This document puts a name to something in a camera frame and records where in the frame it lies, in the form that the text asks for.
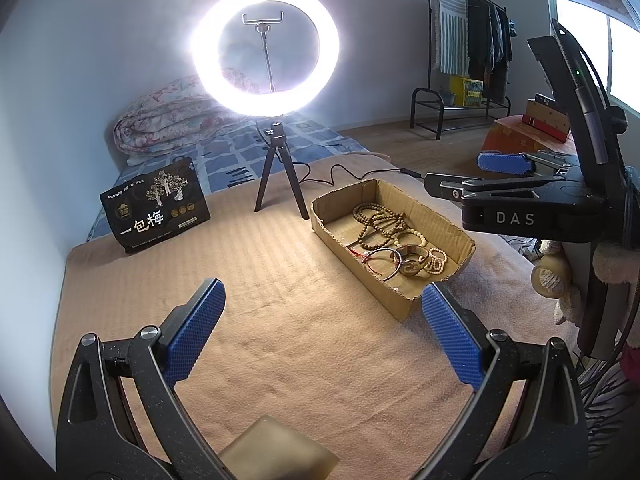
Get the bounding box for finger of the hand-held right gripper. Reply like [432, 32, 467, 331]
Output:
[477, 151, 581, 177]
[424, 172, 568, 202]

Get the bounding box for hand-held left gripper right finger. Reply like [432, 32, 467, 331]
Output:
[421, 281, 591, 480]

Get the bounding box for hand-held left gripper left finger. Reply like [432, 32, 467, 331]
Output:
[55, 277, 236, 480]

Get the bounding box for pale yellow bead bracelet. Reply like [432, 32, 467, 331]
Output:
[400, 227, 432, 250]

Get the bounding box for brown wooden bead necklace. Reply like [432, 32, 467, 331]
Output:
[351, 203, 408, 252]

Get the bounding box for blue bangle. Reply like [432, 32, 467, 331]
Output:
[362, 247, 404, 282]

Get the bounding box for cardboard box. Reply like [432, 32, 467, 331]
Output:
[310, 178, 476, 322]

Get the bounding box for orange floral box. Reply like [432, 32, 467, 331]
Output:
[479, 115, 577, 157]

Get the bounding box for clear tape roll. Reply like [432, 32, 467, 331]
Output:
[531, 252, 574, 299]

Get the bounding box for black clothes rack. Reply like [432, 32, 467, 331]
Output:
[410, 0, 514, 142]

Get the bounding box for yellow box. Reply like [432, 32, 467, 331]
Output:
[449, 75, 485, 108]

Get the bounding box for dark hanging clothes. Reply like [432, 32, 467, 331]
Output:
[467, 0, 515, 104]

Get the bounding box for black printed snack bag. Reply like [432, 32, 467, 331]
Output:
[100, 156, 212, 254]

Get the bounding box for translucent yellow block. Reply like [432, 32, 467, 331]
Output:
[219, 415, 342, 480]

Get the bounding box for striped towel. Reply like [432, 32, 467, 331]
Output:
[430, 0, 472, 76]

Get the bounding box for window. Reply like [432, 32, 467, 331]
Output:
[547, 0, 640, 113]

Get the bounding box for pink cloth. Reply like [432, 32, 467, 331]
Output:
[619, 344, 640, 377]

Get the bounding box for zebra striped cloth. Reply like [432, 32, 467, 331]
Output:
[574, 357, 638, 463]

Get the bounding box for blue patterned bedsheet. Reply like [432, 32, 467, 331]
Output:
[87, 110, 372, 242]

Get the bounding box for black tripod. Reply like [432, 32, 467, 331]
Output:
[254, 117, 311, 220]

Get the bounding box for floral folded quilt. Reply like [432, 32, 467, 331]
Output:
[112, 67, 261, 157]

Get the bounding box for metal phone holder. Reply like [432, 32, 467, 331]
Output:
[241, 10, 286, 95]

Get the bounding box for small pearl bead bracelet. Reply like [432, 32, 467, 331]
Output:
[425, 247, 448, 277]

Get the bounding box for black power cable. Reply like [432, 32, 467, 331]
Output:
[294, 162, 426, 187]

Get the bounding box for white ring light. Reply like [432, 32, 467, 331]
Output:
[189, 0, 341, 117]

